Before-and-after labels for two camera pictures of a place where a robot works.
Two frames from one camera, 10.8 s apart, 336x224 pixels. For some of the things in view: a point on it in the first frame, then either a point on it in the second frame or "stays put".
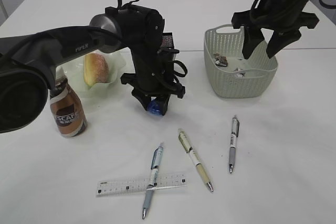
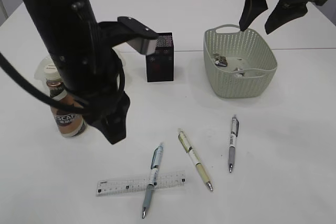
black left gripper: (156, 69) -> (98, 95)
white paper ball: (241, 75) stays put
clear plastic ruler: (138, 185) stays put
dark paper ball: (220, 61) stays put
